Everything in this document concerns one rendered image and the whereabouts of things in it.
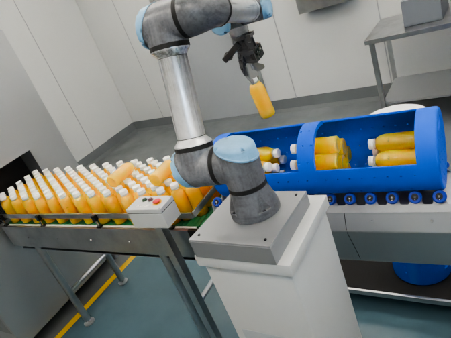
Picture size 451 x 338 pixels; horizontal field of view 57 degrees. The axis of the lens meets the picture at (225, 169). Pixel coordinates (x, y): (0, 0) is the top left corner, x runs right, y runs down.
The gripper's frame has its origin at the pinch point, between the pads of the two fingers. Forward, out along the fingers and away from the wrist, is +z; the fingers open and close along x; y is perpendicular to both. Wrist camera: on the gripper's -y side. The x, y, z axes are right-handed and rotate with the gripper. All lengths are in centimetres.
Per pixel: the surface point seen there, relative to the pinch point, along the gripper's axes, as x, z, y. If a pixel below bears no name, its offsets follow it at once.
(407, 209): -27, 44, 59
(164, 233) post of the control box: -55, 41, -36
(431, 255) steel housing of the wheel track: -28, 67, 65
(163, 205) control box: -52, 25, -29
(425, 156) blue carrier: -25, 22, 67
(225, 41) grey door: 288, 88, -219
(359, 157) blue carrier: -5, 38, 38
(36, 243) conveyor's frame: -61, 61, -157
